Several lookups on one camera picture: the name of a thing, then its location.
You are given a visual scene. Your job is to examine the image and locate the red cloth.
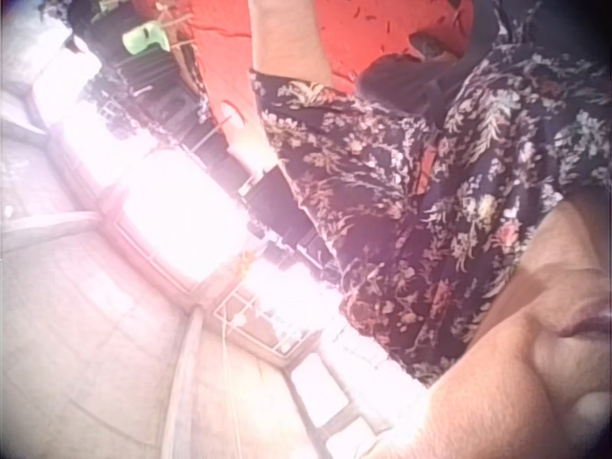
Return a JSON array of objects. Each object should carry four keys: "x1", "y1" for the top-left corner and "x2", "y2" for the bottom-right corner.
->
[{"x1": 128, "y1": 0, "x2": 474, "y2": 144}]

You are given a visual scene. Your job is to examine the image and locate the dark railing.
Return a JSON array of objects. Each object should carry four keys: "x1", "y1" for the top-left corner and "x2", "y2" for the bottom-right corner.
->
[{"x1": 66, "y1": 0, "x2": 345, "y2": 269}]

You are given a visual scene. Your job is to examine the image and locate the green plastic object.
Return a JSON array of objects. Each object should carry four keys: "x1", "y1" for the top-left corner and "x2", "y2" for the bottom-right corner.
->
[{"x1": 121, "y1": 21, "x2": 169, "y2": 56}]

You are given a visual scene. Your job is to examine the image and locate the white window frame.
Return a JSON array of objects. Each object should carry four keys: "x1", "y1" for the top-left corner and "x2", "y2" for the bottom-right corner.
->
[{"x1": 209, "y1": 286, "x2": 345, "y2": 369}]

